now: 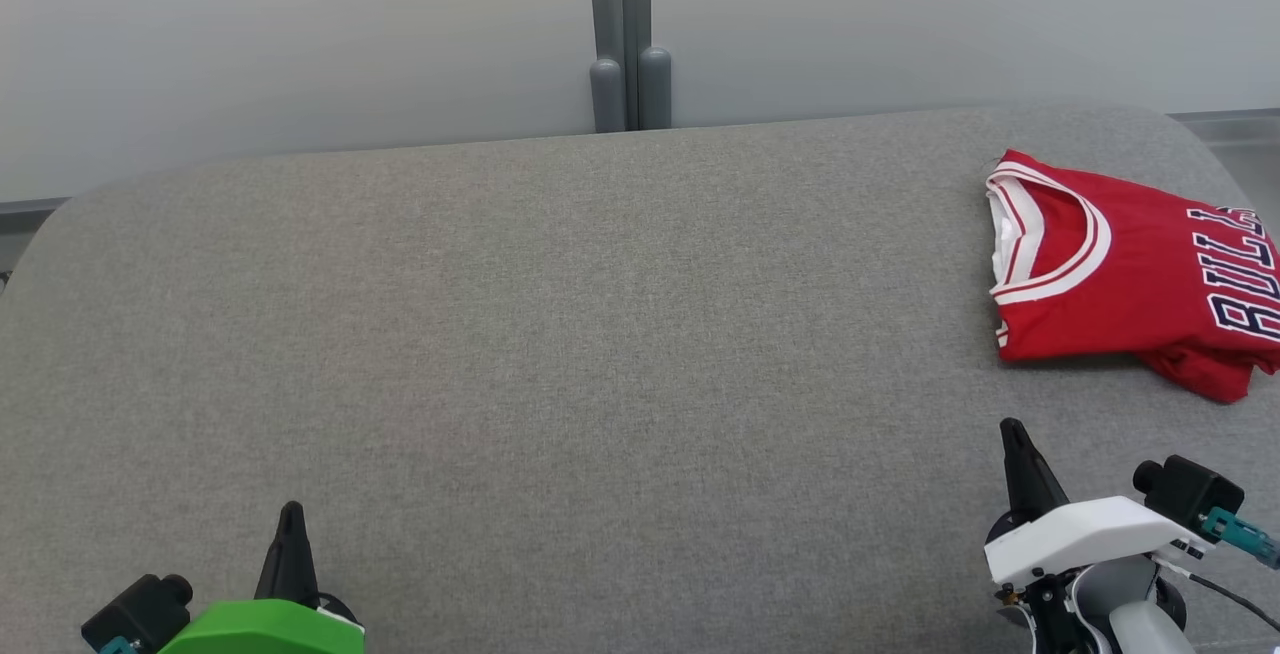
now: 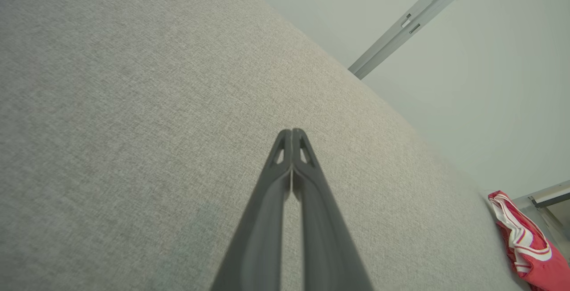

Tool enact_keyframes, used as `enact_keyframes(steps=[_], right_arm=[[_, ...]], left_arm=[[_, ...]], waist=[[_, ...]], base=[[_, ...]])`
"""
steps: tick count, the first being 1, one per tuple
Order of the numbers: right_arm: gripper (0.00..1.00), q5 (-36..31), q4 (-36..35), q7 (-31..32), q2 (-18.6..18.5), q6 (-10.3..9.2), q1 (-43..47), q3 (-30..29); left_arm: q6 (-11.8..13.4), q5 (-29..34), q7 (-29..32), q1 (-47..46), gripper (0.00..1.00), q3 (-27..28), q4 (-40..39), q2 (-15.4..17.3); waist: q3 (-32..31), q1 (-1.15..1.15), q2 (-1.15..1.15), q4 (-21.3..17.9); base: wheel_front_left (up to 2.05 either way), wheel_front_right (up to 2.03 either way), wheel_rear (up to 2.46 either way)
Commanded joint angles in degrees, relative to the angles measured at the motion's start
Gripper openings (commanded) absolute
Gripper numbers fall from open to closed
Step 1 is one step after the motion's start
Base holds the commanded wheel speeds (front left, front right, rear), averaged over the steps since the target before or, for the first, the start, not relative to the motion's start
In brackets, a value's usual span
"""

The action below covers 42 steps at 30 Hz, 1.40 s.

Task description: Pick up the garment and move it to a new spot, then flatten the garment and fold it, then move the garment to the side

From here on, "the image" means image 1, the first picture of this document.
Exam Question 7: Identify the red white shorts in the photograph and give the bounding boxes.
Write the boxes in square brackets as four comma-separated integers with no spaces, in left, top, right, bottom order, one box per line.
[1138,338,1259,404]

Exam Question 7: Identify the teal right camera connector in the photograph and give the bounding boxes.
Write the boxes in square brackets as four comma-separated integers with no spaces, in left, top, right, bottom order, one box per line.
[1199,506,1280,572]

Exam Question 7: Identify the grey fabric sofa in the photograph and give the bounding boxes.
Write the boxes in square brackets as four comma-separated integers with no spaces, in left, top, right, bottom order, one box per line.
[0,102,1280,654]

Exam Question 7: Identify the grey partition post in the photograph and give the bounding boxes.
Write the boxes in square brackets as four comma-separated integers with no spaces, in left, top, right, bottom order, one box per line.
[585,0,674,134]

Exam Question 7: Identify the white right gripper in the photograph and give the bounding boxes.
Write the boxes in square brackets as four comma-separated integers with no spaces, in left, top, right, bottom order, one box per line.
[984,419,1212,591]

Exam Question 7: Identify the red white basketball jersey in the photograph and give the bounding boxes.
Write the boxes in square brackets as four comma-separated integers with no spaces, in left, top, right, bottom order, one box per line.
[985,148,1280,375]

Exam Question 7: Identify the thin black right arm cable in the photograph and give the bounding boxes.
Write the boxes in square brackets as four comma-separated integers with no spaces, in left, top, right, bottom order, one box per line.
[1188,572,1280,633]

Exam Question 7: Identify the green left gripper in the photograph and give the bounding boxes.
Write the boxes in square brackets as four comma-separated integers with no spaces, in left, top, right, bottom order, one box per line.
[158,502,367,654]

